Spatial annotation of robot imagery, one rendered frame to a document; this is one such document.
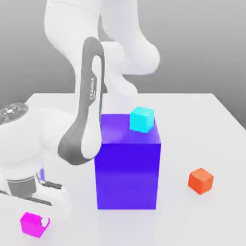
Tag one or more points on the large blue box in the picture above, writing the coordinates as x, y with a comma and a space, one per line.
126, 173

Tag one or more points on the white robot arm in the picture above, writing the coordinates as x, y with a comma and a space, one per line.
63, 57

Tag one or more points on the small orange cube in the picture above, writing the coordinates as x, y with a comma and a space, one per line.
200, 181

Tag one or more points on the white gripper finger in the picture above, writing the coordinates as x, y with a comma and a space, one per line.
44, 222

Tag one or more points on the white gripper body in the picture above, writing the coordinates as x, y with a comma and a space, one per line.
57, 199

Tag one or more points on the small magenta cube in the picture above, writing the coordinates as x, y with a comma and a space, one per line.
30, 225

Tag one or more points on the small cyan cube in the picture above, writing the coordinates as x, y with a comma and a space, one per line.
141, 120

